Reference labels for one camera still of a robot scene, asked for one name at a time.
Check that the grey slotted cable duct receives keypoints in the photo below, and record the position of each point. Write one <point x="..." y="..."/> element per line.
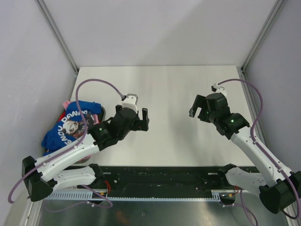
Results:
<point x="198" y="196"/>

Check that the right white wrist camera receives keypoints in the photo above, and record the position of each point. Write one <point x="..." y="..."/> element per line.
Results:
<point x="216" y="88"/>

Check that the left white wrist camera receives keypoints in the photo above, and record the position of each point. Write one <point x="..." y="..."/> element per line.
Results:
<point x="130" y="102"/>

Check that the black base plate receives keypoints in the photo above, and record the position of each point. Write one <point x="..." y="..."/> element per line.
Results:
<point x="161" y="180"/>

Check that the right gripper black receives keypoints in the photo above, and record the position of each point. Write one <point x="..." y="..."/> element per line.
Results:
<point x="199" y="101"/>

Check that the aluminium frame post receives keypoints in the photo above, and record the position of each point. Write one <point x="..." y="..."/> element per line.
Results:
<point x="274" y="13"/>
<point x="56" y="33"/>

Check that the blue printed t shirt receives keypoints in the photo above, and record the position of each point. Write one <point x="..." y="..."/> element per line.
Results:
<point x="68" y="127"/>

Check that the left aluminium frame post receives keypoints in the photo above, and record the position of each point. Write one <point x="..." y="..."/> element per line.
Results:
<point x="56" y="33"/>

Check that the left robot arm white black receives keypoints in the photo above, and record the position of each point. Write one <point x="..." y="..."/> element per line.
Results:
<point x="46" y="174"/>

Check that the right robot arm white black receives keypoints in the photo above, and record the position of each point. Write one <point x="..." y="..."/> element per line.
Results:
<point x="275" y="183"/>

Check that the red t shirt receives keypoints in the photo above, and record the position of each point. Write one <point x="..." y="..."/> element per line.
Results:
<point x="61" y="116"/>

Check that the pink t shirt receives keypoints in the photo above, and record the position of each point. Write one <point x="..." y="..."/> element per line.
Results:
<point x="66" y="104"/>

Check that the grey laundry basket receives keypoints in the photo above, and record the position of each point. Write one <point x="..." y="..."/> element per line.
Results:
<point x="102" y="113"/>

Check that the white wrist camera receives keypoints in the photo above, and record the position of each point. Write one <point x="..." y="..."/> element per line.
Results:
<point x="216" y="88"/>
<point x="130" y="102"/>

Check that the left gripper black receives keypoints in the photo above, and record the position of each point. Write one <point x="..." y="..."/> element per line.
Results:
<point x="141" y="124"/>

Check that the right aluminium frame post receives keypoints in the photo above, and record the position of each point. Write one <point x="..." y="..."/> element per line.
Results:
<point x="274" y="13"/>

